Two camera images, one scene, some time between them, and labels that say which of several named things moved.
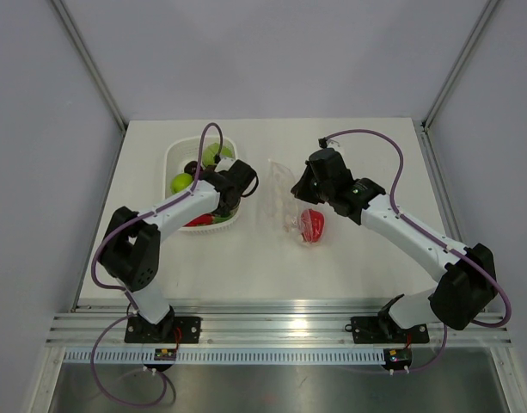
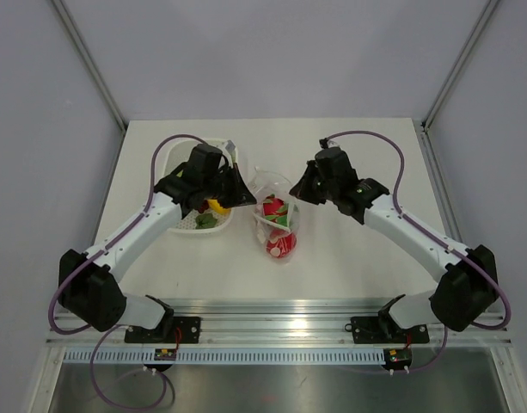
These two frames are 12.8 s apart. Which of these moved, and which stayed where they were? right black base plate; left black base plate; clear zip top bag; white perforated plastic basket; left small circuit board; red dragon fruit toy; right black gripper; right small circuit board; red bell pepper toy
Moved: red bell pepper toy; red dragon fruit toy; clear zip top bag
Stayed: right black base plate; left black base plate; right small circuit board; right black gripper; left small circuit board; white perforated plastic basket
